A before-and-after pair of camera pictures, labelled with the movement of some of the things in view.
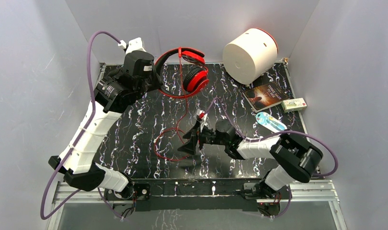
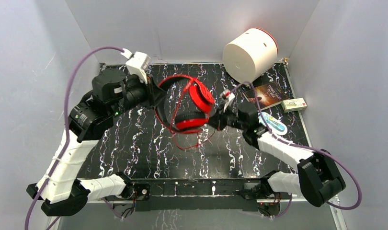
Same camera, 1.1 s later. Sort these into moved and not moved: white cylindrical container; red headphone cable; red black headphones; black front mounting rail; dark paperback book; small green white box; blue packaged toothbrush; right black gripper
Moved: right black gripper; red black headphones; red headphone cable
Not moved: white cylindrical container; dark paperback book; black front mounting rail; blue packaged toothbrush; small green white box
